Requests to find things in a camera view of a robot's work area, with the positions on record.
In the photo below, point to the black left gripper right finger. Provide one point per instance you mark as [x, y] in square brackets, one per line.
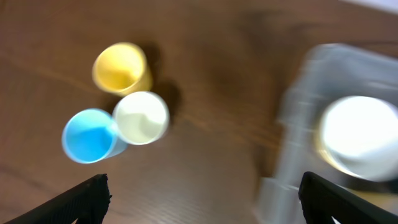
[324, 202]

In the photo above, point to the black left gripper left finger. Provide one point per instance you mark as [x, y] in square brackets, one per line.
[86, 203]

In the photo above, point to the light blue cup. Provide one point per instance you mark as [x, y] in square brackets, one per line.
[91, 136]

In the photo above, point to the small white bowl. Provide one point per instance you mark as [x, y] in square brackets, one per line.
[361, 132]

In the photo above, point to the white cup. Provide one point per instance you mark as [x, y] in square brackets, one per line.
[141, 118]

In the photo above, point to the small yellow bowl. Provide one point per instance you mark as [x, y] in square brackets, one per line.
[325, 153]

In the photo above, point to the clear plastic storage box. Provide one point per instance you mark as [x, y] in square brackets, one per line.
[329, 72]

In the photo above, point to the yellow cup far left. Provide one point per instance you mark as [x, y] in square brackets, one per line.
[122, 69]

